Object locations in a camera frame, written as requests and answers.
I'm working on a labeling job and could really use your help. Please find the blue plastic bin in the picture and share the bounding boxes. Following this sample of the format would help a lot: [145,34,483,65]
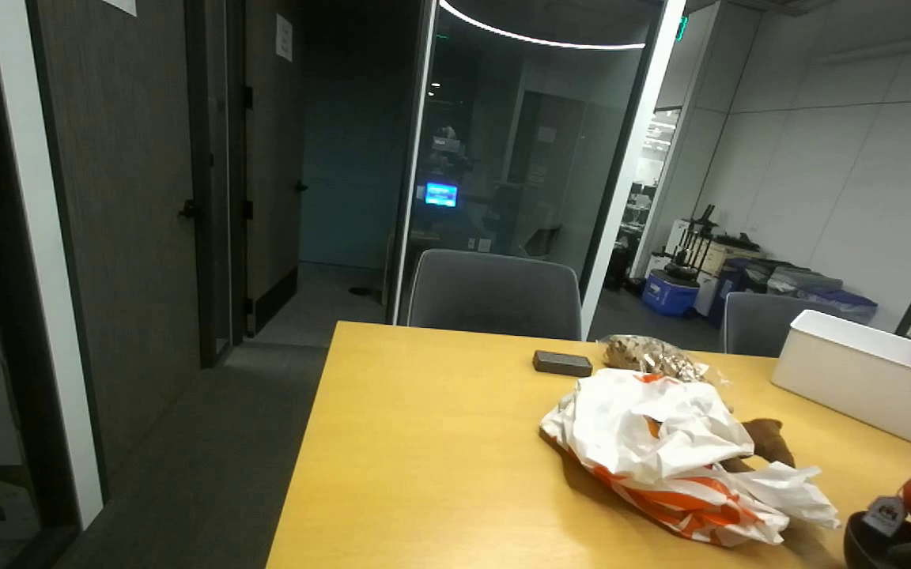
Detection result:
[639,266,703,324]

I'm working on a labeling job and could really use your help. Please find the dark door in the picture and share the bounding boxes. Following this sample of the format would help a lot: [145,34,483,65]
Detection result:
[183,0,308,366]

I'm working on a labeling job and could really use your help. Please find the curved ceiling light strip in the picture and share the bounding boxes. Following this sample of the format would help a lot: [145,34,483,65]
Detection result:
[437,0,653,57]

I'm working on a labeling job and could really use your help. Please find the white frame post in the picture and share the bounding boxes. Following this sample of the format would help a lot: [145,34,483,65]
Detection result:
[0,0,107,531]
[579,0,691,341]
[390,0,443,327]

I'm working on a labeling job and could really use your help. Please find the blue lit monitor screen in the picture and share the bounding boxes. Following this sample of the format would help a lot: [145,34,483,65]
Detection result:
[417,182,461,212]

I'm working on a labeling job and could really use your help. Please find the white orange plastic bag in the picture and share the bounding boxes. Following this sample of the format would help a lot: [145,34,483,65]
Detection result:
[538,366,845,549]

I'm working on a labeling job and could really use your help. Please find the white rectangular box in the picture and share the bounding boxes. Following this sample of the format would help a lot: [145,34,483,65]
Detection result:
[767,308,911,457]

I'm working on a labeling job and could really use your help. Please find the brown plush toy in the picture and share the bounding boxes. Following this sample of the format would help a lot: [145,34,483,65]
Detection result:
[737,418,800,470]

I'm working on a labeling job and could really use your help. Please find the clear bag of tan rings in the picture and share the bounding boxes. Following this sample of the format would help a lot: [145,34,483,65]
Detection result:
[604,331,713,387]

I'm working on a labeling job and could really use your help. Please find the black phone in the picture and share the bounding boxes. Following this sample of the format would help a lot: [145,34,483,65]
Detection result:
[532,349,593,379]

